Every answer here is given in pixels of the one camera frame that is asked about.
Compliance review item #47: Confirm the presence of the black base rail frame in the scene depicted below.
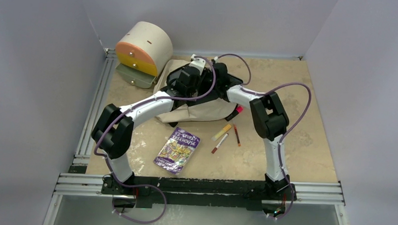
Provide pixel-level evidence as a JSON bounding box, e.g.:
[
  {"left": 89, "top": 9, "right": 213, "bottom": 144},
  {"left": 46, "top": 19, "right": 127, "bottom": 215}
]
[{"left": 51, "top": 172, "right": 346, "bottom": 219}]

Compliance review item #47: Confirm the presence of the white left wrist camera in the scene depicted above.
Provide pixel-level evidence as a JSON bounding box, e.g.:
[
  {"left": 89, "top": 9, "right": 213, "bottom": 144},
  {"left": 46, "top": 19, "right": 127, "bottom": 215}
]
[{"left": 189, "top": 54, "right": 207, "bottom": 74}]

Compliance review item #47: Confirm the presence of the thin red pen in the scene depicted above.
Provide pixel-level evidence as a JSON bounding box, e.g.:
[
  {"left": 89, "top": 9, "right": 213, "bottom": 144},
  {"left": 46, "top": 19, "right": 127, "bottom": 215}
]
[{"left": 233, "top": 123, "right": 241, "bottom": 147}]

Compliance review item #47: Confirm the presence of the white brown marker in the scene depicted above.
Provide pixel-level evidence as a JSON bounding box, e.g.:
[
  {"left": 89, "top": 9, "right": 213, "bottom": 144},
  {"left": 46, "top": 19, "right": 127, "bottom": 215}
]
[{"left": 211, "top": 133, "right": 229, "bottom": 154}]

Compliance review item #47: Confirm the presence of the aluminium side rail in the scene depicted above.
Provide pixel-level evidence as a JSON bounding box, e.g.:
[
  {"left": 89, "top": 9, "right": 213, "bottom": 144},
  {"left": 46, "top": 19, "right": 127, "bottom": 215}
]
[{"left": 72, "top": 48, "right": 117, "bottom": 166}]

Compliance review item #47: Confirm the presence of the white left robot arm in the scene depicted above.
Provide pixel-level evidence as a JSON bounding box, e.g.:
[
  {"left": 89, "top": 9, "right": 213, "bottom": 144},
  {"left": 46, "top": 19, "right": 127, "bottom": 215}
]
[{"left": 91, "top": 63, "right": 216, "bottom": 195}]

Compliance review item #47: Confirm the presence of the purple paperback book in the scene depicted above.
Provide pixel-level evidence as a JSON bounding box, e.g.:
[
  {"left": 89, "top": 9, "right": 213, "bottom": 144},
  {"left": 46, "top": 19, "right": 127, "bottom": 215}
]
[{"left": 153, "top": 127, "right": 201, "bottom": 176}]

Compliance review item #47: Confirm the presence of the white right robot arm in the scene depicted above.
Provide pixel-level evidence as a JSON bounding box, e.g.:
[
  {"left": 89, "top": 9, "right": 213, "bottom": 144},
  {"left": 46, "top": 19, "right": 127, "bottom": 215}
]
[{"left": 212, "top": 60, "right": 290, "bottom": 199}]

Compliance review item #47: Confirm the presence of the yellow orange highlighter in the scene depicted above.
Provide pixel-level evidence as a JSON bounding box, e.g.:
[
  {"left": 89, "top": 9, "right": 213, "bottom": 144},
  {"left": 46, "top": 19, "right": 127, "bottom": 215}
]
[{"left": 212, "top": 123, "right": 232, "bottom": 141}]

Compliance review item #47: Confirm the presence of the beige canvas backpack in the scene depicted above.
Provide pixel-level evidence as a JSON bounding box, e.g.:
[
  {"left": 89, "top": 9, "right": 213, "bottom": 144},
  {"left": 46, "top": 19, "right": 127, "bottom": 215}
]
[{"left": 153, "top": 59, "right": 237, "bottom": 124}]

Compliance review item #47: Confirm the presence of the round drawer cabinet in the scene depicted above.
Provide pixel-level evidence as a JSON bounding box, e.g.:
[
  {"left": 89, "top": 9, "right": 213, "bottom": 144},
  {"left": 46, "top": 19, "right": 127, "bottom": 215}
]
[{"left": 115, "top": 21, "right": 173, "bottom": 89}]

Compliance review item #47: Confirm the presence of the black pink highlighter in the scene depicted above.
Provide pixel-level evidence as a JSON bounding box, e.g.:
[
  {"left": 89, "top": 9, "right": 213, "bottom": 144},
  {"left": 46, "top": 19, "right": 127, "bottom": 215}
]
[{"left": 225, "top": 105, "right": 244, "bottom": 122}]

